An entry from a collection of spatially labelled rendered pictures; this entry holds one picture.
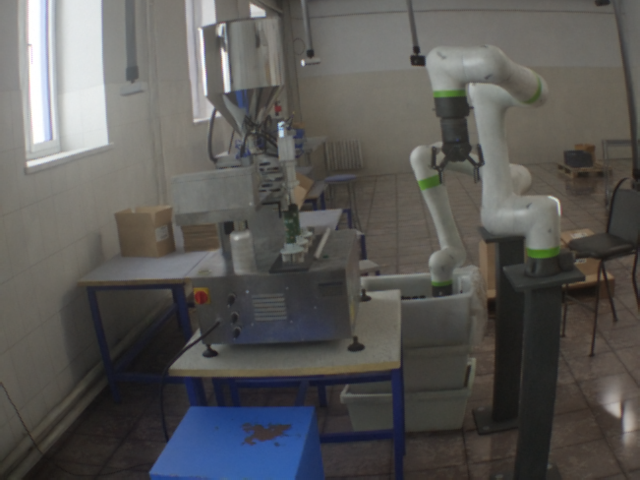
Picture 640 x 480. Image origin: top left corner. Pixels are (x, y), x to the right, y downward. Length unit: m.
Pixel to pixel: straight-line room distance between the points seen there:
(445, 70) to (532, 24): 11.08
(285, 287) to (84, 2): 3.06
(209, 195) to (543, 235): 1.05
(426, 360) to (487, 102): 1.28
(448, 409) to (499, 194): 1.24
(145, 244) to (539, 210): 2.46
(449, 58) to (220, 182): 0.83
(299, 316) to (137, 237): 1.98
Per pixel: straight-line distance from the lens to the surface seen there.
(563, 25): 13.04
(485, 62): 1.77
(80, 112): 4.70
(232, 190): 2.20
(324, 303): 2.21
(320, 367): 2.15
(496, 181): 2.25
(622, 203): 4.13
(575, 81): 13.00
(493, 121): 2.23
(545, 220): 2.21
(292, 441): 2.01
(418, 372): 3.09
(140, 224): 4.02
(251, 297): 2.24
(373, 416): 3.22
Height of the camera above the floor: 1.55
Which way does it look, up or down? 10 degrees down
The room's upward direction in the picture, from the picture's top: 6 degrees counter-clockwise
